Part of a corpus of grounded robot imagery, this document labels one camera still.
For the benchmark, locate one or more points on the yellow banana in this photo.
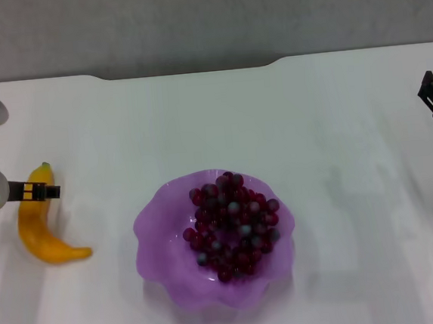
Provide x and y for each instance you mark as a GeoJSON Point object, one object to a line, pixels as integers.
{"type": "Point", "coordinates": [41, 234]}

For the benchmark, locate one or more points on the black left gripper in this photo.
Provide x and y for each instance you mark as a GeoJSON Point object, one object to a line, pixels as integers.
{"type": "Point", "coordinates": [16, 190]}

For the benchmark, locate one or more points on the purple translucent wavy bowl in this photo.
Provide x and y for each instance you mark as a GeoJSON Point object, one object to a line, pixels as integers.
{"type": "Point", "coordinates": [163, 242]}

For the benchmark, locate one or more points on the dark red grape bunch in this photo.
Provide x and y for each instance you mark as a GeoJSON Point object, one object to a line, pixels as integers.
{"type": "Point", "coordinates": [230, 229]}

